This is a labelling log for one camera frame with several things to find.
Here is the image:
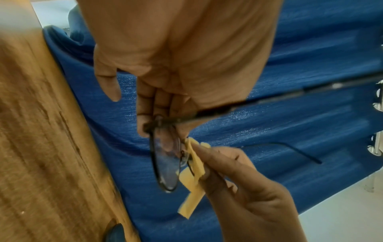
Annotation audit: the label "person's right hand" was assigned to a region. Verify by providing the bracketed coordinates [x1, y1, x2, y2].
[190, 143, 309, 242]

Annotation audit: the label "person's left hand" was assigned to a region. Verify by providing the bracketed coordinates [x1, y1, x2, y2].
[74, 0, 285, 140]

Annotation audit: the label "yellow cleaning cloth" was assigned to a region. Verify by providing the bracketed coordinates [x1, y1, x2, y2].
[174, 137, 212, 219]

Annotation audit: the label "round black-framed eyeglasses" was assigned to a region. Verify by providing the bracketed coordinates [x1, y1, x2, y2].
[142, 72, 383, 193]

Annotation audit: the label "dark blue glasses case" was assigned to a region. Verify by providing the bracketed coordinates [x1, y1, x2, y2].
[103, 223, 125, 242]

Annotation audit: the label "blue curtain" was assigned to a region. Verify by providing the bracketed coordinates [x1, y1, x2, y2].
[43, 0, 383, 242]

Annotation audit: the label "silver curtain rod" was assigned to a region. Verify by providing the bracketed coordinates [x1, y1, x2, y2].
[365, 79, 383, 193]

